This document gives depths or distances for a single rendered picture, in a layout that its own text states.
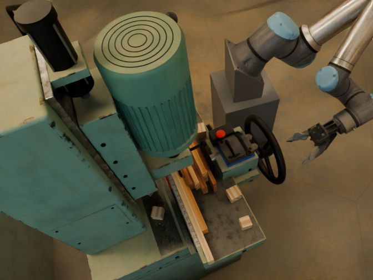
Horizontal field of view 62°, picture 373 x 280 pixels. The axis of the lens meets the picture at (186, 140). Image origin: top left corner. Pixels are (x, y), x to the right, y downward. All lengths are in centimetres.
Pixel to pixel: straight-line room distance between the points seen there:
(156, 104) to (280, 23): 97
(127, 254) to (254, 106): 98
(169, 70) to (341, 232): 167
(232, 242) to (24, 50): 76
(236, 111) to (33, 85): 122
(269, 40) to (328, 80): 34
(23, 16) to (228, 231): 79
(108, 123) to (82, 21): 280
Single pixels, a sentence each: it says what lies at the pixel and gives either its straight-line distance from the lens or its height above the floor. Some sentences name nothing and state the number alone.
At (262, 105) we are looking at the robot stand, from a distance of 170.
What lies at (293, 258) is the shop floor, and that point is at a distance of 195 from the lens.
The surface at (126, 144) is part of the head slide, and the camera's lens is 71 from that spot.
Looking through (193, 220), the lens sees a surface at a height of 95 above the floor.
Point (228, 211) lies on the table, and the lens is 104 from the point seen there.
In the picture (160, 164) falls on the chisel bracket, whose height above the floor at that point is 107.
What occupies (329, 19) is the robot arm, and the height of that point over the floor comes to 92.
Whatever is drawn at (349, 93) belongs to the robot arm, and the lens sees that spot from 142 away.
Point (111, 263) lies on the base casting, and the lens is 117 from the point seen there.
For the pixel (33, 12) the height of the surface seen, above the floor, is 162.
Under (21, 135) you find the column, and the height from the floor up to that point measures 150.
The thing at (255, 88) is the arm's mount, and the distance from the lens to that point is 163.
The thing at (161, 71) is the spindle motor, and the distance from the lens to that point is 55.
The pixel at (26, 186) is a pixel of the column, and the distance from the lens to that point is 69.
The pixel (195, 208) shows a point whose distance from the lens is 100.
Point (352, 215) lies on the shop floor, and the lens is 211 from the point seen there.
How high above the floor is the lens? 189
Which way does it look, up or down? 59 degrees down
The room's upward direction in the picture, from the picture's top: 13 degrees counter-clockwise
